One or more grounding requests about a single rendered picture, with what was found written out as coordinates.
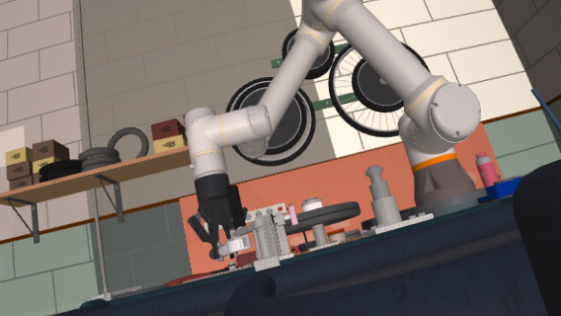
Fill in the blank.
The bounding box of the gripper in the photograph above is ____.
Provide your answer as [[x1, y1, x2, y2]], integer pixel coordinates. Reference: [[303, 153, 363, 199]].
[[187, 173, 247, 261]]

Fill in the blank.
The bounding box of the white lock lever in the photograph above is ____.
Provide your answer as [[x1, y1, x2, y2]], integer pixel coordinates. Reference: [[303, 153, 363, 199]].
[[216, 235, 254, 261]]

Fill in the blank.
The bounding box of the white wheel hub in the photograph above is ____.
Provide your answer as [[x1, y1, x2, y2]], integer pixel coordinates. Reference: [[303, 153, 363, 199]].
[[300, 197, 325, 214]]

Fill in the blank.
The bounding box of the grey spigot under wheel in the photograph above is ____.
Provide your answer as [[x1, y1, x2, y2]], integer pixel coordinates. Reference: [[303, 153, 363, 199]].
[[311, 223, 330, 248]]

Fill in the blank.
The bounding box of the dark grey wheel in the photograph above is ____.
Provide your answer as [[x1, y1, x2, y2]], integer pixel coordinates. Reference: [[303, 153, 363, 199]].
[[283, 200, 361, 236]]

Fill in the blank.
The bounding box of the large black wheel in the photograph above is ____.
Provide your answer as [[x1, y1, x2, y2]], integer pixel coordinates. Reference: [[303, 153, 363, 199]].
[[225, 76, 317, 167]]

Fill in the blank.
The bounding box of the spoked wheelchair wheel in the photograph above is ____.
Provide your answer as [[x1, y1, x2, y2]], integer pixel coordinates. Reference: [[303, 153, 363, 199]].
[[328, 40, 432, 138]]

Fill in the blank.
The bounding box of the small black wheel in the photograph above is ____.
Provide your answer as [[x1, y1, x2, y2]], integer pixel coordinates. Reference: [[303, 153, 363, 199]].
[[281, 28, 337, 80]]

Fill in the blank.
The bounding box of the black solid wheel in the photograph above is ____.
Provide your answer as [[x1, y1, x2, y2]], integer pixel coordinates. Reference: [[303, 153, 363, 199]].
[[351, 57, 410, 114]]

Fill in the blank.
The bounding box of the dark red small block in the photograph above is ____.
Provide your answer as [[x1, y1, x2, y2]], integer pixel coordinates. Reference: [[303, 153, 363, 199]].
[[235, 251, 258, 269]]

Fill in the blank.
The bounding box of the red flat pad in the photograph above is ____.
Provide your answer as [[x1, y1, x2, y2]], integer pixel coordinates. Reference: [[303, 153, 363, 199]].
[[165, 272, 208, 287]]

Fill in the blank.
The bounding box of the yellow cardboard box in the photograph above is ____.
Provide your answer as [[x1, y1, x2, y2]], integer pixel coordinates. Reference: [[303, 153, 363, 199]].
[[5, 146, 34, 167], [153, 134, 190, 154], [32, 156, 61, 175]]

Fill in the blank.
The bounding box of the dark red cardboard box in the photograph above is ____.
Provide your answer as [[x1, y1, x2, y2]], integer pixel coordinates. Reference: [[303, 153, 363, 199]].
[[150, 118, 187, 142]]

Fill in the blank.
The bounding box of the grey upright tyre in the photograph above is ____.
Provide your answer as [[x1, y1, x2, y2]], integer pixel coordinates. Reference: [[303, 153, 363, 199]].
[[107, 126, 150, 160]]

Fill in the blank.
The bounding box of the grey vertical pipe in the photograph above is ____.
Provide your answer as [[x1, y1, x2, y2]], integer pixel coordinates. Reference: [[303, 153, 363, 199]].
[[92, 193, 110, 295]]

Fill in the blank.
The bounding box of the white flat plate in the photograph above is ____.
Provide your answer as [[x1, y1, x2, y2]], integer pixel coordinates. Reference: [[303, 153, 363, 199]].
[[89, 284, 144, 302]]

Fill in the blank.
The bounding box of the orange back panel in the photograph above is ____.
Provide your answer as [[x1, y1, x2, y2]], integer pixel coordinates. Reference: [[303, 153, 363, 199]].
[[178, 121, 504, 276]]

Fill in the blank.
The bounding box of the grey tyre stack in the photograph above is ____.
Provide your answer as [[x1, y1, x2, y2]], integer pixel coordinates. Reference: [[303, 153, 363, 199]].
[[78, 146, 122, 173]]

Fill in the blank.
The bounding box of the black tyre stack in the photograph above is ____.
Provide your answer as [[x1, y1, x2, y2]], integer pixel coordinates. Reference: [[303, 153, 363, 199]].
[[38, 159, 84, 185]]

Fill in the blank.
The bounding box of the brown cardboard box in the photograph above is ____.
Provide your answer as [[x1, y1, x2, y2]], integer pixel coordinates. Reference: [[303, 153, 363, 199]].
[[8, 175, 36, 192], [5, 160, 35, 182], [31, 138, 71, 162]]

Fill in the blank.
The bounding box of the pink bottle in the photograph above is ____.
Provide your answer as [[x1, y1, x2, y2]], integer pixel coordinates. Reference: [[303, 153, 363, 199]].
[[475, 151, 501, 189]]

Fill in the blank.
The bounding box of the blue tray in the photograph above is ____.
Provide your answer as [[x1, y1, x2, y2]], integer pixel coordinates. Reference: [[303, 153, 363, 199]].
[[477, 175, 525, 204]]

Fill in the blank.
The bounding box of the blue tube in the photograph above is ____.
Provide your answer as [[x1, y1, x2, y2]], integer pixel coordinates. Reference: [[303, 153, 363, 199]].
[[530, 87, 561, 133]]

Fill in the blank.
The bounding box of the white wheel lock bracket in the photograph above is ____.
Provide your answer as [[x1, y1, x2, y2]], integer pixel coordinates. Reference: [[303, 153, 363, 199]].
[[243, 201, 295, 272]]

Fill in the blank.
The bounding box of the wooden wall shelf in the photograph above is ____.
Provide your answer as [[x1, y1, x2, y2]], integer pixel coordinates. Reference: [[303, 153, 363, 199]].
[[0, 146, 193, 245]]

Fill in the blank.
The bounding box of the grey spigot post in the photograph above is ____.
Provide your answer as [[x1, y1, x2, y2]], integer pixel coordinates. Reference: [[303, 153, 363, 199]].
[[364, 165, 403, 228]]

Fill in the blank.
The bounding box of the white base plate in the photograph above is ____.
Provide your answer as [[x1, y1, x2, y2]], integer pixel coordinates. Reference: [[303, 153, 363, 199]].
[[361, 211, 436, 234]]

